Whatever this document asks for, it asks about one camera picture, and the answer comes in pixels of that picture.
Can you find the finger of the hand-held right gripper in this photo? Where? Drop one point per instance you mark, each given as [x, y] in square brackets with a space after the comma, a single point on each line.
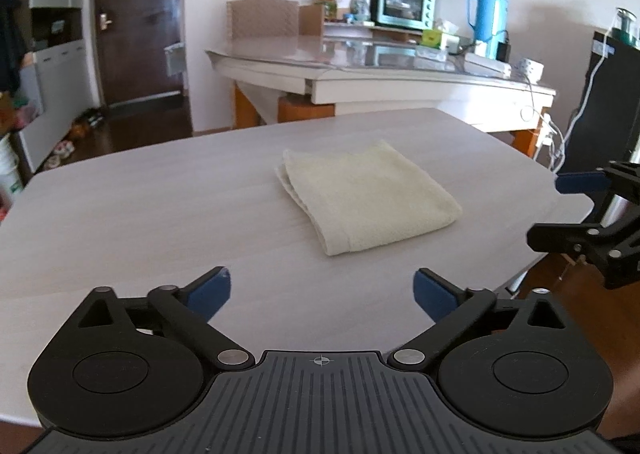
[580, 182]
[555, 236]

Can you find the green tissue box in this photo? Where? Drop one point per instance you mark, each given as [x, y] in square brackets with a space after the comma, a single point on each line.
[437, 37]

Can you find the white power strip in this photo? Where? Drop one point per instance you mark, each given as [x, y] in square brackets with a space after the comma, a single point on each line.
[487, 64]

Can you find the dark hanging clothing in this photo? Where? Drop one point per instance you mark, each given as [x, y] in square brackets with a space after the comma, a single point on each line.
[7, 43]

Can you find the dark brown door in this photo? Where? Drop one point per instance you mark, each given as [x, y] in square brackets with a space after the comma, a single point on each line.
[140, 18]

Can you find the white grey cabinet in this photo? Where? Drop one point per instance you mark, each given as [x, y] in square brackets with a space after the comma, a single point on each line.
[50, 58]

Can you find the orange-lidded jar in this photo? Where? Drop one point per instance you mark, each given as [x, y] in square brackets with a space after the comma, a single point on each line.
[326, 4]

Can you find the white glass-topped table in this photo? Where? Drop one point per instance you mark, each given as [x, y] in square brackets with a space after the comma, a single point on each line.
[400, 83]

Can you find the pair of shoes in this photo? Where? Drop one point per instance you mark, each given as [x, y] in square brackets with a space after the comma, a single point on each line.
[87, 123]
[57, 153]

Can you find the glass kettle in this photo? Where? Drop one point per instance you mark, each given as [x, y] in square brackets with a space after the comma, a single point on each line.
[625, 26]

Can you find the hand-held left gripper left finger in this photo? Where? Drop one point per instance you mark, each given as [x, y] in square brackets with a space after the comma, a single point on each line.
[210, 291]

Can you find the blue thermos jug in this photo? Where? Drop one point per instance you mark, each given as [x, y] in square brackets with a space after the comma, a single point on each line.
[487, 8]

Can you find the black power adapter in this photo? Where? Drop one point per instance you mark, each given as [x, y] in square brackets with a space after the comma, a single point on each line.
[503, 51]

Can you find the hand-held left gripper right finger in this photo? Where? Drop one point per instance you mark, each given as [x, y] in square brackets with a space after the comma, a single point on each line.
[432, 296]

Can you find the colourful clutter pile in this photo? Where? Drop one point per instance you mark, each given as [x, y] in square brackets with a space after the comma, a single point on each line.
[22, 111]

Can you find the black fridge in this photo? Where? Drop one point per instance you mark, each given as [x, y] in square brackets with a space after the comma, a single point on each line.
[600, 108]

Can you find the orange stool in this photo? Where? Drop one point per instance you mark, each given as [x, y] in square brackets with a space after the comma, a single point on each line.
[305, 111]

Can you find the teal toaster oven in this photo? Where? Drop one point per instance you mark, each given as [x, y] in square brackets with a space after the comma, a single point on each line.
[405, 6]

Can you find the cream terry towel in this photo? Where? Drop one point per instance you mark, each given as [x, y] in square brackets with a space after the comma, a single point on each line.
[370, 194]

